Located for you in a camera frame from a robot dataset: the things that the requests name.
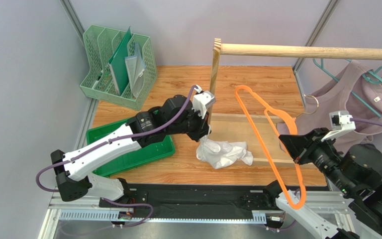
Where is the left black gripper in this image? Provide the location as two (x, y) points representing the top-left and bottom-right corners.
(166, 106), (212, 142)

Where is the orange velvet hanger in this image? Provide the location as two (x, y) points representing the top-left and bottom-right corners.
(234, 85), (319, 210)

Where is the white tank top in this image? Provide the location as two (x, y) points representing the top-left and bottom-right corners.
(196, 135), (254, 169)

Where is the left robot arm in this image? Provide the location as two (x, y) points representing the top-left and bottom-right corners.
(51, 91), (216, 202)

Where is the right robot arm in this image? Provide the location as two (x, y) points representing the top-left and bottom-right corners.
(263, 128), (382, 239)

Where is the mauve tank top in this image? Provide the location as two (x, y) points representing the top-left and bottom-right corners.
(295, 60), (382, 135)

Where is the teal hanger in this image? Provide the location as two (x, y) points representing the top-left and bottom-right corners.
(326, 47), (382, 85)

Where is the green plastic tray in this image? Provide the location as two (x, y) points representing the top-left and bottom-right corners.
(86, 119), (176, 177)

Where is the grey mesh pouch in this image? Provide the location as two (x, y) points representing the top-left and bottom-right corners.
(124, 43), (146, 98)

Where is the dark green folder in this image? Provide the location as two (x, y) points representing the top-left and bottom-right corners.
(108, 27), (132, 96)

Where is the light green file organizer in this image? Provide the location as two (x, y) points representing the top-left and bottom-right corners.
(80, 25), (158, 111)

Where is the wooden clothes rack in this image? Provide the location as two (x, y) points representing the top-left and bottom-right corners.
(199, 37), (382, 168)

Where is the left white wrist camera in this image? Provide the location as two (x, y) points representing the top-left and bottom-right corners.
(192, 91), (216, 119)

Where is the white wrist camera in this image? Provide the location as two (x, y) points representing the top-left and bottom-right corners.
(321, 111), (356, 142)
(192, 91), (216, 119)

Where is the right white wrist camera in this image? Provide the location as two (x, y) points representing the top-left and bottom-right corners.
(321, 111), (356, 142)

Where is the aluminium frame rail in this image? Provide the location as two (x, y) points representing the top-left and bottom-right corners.
(38, 186), (357, 239)

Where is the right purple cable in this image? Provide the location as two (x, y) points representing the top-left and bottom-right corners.
(350, 117), (382, 135)

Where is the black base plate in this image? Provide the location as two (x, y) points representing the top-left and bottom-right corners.
(98, 183), (285, 220)

